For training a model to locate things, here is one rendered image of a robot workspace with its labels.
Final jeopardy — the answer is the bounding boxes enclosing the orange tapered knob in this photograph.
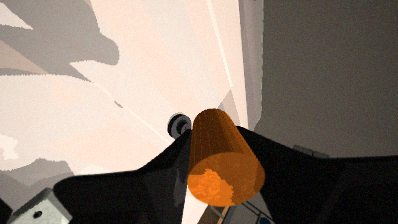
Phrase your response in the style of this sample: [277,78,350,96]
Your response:
[187,108,266,207]

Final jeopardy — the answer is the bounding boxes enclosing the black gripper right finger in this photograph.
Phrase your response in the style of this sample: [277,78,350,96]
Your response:
[236,126,398,224]

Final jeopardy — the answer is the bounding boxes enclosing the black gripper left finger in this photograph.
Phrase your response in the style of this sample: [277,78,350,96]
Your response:
[53,129,192,224]

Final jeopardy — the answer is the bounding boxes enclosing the black round pedestal with metal shaft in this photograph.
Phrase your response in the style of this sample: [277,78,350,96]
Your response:
[168,114,192,140]

